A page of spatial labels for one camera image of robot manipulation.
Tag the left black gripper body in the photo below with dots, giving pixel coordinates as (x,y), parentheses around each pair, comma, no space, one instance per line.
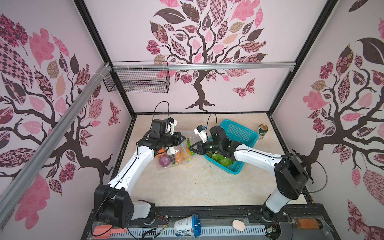
(167,140)

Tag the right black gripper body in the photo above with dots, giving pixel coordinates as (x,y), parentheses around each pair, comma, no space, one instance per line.
(209,146)

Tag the green toy chili pepper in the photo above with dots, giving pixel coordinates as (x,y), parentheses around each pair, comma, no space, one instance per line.
(189,152)

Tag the green toy lettuce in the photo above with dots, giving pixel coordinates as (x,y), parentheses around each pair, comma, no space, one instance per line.
(225,162)

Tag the clear blue zip top bag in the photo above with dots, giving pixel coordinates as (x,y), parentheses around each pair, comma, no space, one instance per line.
(172,150)

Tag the brown toy walnut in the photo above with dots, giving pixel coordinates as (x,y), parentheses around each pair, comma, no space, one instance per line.
(178,158)

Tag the purple toy onion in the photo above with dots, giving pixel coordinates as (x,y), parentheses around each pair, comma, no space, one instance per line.
(165,161)

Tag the orange toy pumpkin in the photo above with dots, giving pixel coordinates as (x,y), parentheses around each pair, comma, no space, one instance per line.
(161,152)

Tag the yellow brown toy potato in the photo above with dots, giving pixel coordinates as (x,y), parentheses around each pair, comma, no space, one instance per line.
(186,154)

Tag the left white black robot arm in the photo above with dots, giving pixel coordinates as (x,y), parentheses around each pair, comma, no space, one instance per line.
(113,201)

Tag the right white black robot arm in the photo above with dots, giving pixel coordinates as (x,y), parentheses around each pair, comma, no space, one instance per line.
(291,178)

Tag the green drink can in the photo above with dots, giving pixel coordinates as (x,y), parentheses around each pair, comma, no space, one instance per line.
(262,130)

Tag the white blue yogurt cup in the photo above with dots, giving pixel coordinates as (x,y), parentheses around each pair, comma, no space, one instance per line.
(189,226)

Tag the pink egg shaped toy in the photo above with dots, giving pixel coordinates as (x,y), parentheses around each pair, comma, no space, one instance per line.
(238,225)

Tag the red plastic spatula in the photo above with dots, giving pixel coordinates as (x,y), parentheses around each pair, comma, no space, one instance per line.
(105,231)

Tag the brown amber bottle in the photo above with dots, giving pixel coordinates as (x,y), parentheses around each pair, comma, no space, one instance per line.
(308,224)

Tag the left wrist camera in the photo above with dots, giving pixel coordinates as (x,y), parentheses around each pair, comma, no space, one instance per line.
(161,128)

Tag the black wire wall basket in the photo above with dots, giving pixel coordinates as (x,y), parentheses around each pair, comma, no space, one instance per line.
(138,77)

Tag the white slotted cable duct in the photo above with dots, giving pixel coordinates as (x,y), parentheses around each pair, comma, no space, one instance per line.
(205,232)

